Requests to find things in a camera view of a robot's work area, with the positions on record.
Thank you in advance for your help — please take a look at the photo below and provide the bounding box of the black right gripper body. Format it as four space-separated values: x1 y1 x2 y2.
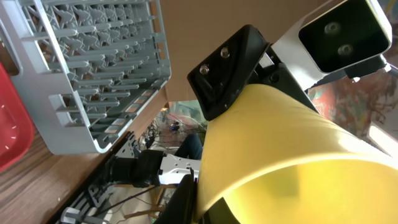
187 24 317 121

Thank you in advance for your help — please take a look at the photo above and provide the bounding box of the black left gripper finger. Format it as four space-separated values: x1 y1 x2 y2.
154 174 197 224

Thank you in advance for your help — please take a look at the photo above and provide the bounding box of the yellow cup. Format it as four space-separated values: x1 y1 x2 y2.
196 84 397 223

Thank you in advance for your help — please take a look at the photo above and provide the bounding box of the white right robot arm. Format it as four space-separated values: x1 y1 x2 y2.
106 25 315 188

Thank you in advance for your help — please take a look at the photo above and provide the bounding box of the grey dishwasher rack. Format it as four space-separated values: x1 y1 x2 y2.
1 0 171 154

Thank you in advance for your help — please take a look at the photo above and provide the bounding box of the red plastic tray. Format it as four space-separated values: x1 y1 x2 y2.
0 67 34 171

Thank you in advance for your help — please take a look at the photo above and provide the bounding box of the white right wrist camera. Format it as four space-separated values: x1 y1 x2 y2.
271 0 392 90

